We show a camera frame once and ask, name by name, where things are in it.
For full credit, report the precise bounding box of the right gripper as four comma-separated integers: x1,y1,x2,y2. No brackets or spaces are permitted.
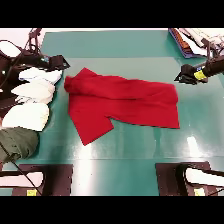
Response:
174,63,209,85

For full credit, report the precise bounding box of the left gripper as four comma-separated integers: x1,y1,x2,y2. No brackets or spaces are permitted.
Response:
40,54,71,72

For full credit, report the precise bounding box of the heap of clothes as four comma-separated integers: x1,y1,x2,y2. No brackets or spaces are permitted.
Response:
167,27,224,60

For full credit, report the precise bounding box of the red T-shirt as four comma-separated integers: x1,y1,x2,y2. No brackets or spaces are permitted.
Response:
63,67,181,147

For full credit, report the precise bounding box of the olive green garment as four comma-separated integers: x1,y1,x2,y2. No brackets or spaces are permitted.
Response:
0,127,41,165

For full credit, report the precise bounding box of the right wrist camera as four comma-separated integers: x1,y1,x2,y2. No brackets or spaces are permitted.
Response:
201,36,224,62

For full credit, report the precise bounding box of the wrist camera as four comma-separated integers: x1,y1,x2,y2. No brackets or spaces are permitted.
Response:
201,36,224,62
27,27,44,55

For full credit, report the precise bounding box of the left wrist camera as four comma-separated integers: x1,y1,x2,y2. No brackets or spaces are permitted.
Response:
27,27,44,55

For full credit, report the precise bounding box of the black cable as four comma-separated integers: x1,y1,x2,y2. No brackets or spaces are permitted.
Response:
0,141,44,197

